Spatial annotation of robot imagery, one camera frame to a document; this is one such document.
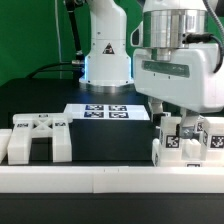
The white tagged cube nut right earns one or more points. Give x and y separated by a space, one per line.
199 124

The white sheet with tags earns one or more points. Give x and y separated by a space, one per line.
107 112

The white front fence bar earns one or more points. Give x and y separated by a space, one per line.
69 179

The white chair back frame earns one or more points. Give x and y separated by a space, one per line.
40 125

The white chair seat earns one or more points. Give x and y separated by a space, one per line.
191 156

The white left fence bar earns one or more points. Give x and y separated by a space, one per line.
5 135

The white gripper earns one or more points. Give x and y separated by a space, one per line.
187 80

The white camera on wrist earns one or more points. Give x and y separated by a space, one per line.
136 38

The white fence bar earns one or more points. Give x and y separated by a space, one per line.
5 135
69 179

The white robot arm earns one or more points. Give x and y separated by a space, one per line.
168 25

